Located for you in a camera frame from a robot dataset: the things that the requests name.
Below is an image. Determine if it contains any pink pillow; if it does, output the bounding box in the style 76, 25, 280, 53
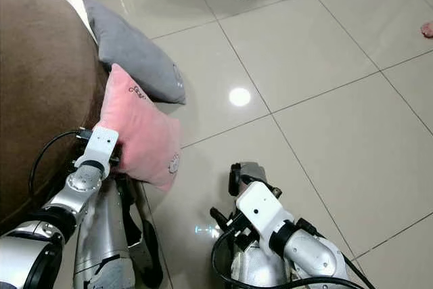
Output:
108, 63, 182, 192

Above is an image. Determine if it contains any brown sofa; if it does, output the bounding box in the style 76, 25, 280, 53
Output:
0, 0, 110, 234

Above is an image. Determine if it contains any grey pillow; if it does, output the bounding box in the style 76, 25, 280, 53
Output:
100, 0, 186, 105

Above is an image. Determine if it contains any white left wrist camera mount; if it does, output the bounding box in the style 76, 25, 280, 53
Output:
78, 126, 122, 168

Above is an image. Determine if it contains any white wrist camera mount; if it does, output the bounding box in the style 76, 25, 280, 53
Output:
78, 126, 122, 168
235, 181, 286, 238

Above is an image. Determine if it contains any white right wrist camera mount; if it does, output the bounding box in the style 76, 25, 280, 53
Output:
235, 181, 286, 238

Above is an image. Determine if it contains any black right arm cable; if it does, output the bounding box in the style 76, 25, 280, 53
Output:
210, 219, 376, 289

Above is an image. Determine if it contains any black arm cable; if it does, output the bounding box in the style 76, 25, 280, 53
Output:
210, 219, 376, 289
28, 130, 82, 202

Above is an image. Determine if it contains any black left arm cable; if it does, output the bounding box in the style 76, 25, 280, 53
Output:
28, 130, 82, 202

